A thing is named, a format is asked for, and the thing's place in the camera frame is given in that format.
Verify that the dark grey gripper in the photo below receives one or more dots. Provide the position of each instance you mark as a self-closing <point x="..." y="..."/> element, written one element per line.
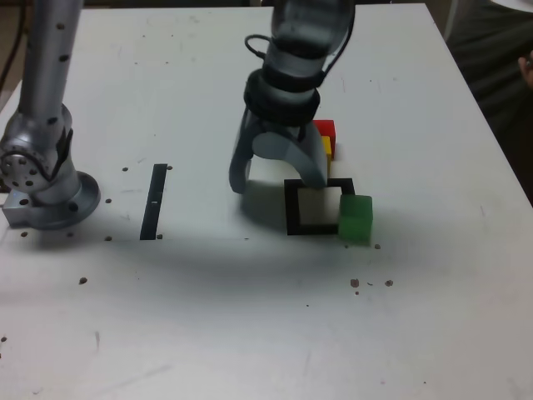
<point x="283" y="127"/>

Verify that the yellow cube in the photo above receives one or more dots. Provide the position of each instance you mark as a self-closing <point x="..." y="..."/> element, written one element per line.
<point x="327" y="150"/>

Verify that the red cube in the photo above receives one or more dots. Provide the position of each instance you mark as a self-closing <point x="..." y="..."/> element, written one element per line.
<point x="327" y="128"/>

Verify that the green cube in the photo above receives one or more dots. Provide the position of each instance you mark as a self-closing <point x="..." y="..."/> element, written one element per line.
<point x="354" y="216"/>

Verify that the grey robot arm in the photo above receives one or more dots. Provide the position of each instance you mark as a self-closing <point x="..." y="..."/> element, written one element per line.
<point x="46" y="83"/>

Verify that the black tape square outline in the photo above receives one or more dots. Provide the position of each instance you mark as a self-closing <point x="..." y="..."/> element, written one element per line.
<point x="291" y="208"/>

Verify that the person's hand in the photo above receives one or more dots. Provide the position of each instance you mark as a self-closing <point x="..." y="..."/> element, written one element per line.
<point x="526" y="68"/>

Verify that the black tape strip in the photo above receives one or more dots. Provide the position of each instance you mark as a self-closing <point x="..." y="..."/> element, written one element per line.
<point x="154" y="200"/>

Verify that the white round object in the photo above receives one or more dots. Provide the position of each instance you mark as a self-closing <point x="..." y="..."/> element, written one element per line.
<point x="512" y="4"/>

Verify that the white post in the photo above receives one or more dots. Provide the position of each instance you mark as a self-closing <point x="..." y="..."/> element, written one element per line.
<point x="450" y="16"/>

